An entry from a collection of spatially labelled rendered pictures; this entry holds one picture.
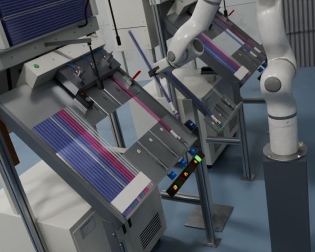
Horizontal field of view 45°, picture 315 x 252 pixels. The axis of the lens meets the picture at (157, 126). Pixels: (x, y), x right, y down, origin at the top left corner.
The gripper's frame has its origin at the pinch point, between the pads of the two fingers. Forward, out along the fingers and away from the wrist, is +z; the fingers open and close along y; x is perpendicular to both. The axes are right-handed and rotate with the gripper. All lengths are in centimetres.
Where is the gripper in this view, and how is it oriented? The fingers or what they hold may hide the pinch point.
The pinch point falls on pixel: (153, 72)
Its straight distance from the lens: 193.4
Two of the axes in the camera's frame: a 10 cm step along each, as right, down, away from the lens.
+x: 3.8, 9.2, -0.2
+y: -6.7, 2.7, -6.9
